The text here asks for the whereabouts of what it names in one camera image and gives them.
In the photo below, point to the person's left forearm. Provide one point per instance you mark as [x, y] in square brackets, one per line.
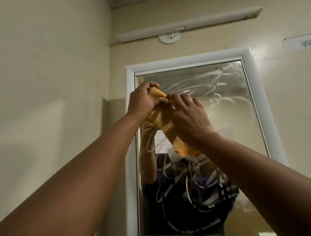
[80, 175]

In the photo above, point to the person's left hand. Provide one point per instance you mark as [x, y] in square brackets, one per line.
[141, 102]

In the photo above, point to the person's right forearm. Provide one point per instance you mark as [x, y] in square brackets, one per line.
[262, 177]

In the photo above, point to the person's right hand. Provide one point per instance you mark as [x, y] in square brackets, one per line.
[189, 121]

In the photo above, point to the white round wall fitting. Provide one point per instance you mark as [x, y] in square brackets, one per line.
[169, 39]

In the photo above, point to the orange cleaning cloth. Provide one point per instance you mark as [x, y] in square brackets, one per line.
[160, 119]

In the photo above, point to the white paper wall sign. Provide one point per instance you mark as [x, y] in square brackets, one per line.
[296, 42]

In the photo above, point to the white framed mirror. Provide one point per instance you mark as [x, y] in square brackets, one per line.
[233, 116]

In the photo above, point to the white tube light fixture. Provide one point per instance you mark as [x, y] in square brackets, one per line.
[189, 23]

